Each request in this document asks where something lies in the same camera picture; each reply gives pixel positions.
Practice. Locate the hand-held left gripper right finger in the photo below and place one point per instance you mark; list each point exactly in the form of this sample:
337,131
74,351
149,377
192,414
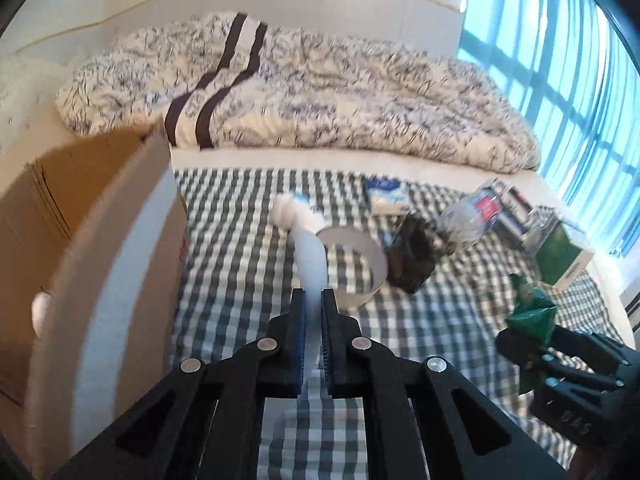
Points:
328,345

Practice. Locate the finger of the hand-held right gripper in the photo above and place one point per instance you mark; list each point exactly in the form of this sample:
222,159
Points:
585,342
517,349

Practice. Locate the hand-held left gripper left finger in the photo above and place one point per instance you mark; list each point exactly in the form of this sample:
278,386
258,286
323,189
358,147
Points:
298,345

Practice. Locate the green snack bag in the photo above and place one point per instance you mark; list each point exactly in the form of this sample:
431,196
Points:
532,312

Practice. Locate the dark bag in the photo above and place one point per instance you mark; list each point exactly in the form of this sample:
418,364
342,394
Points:
412,257

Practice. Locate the floral tissue pack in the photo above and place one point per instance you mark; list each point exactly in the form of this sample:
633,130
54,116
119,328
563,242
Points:
515,210

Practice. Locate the brown cardboard box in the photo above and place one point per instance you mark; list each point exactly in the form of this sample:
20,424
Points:
30,200

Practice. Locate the green box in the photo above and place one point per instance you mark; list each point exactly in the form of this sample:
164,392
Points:
557,252

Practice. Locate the checked blanket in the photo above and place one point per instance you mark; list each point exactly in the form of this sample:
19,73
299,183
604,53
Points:
240,240

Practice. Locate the clear plastic bottle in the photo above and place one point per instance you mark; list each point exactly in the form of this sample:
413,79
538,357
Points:
467,220

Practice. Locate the small blue white tissue packet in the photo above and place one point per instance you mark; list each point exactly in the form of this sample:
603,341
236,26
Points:
385,195

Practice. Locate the cream bed sheet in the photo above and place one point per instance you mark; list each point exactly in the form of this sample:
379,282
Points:
300,158

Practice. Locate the floral duvet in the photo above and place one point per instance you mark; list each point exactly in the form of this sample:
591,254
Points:
350,100

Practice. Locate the blue tinted window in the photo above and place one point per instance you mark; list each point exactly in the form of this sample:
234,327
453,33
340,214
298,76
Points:
550,60

